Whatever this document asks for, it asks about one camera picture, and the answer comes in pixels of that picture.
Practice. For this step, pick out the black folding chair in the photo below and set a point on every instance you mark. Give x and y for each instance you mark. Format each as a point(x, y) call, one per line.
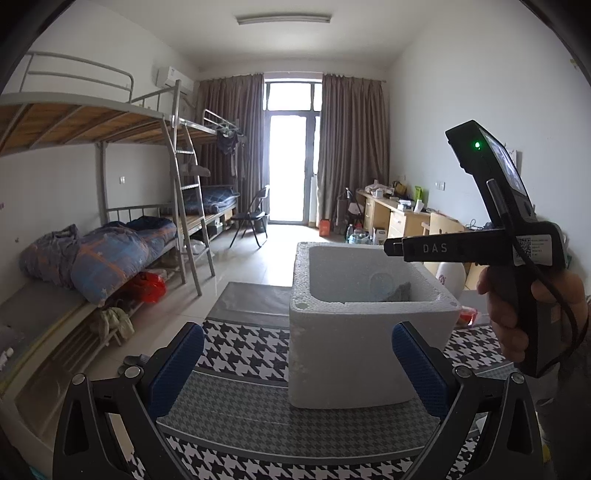
point(253, 216)

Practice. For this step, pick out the glass balcony door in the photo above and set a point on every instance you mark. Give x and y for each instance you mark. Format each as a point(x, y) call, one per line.
point(293, 109)

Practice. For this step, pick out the person's right hand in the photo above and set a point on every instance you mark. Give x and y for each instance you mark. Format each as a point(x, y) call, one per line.
point(514, 341)

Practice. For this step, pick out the black slippers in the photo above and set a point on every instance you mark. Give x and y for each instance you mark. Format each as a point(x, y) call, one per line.
point(131, 361)

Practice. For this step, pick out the white air conditioner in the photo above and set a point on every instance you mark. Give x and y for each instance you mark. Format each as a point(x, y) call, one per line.
point(169, 76)

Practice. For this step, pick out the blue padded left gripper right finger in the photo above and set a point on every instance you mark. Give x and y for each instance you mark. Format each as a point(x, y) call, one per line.
point(509, 446)

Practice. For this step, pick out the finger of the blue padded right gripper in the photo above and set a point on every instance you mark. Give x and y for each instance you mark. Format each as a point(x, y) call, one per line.
point(455, 248)

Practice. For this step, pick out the orange small bin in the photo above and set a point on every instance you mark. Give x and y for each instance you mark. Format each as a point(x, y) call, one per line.
point(324, 228)

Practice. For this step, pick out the red snack packet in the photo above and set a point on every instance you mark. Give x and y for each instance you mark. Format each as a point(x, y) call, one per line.
point(468, 317)

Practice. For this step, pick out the metal bunk bed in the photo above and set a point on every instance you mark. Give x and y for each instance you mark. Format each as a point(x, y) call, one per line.
point(78, 146)

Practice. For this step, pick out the wooden desk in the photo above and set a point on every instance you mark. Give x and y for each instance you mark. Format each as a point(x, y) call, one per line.
point(384, 214)

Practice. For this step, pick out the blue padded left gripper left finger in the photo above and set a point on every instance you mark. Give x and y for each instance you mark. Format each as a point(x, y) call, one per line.
point(86, 446)

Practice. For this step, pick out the brown left curtain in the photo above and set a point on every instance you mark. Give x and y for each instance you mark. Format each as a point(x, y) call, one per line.
point(233, 107)

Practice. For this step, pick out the wooden smiley chair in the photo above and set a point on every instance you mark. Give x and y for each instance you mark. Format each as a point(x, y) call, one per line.
point(442, 224)

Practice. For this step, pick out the ceiling tube light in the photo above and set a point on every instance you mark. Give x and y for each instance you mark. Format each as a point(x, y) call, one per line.
point(283, 18)

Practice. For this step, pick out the brown right curtain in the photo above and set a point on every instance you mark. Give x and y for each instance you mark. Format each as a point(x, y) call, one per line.
point(354, 138)

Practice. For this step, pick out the grey knitted sock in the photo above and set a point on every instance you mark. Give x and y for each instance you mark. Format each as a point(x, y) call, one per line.
point(403, 293)

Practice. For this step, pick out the brown curtain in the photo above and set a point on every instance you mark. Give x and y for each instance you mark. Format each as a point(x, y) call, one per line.
point(233, 107)
point(354, 138)

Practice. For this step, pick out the blue plaid quilt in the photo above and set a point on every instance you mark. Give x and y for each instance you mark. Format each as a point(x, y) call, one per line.
point(100, 262)

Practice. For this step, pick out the white lotion pump bottle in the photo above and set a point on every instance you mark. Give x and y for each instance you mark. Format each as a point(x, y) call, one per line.
point(453, 277)

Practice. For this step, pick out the red plastic bag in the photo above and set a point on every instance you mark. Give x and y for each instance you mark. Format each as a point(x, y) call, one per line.
point(145, 287)

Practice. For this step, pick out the white styrofoam box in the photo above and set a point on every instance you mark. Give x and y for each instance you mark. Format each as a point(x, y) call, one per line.
point(341, 354)

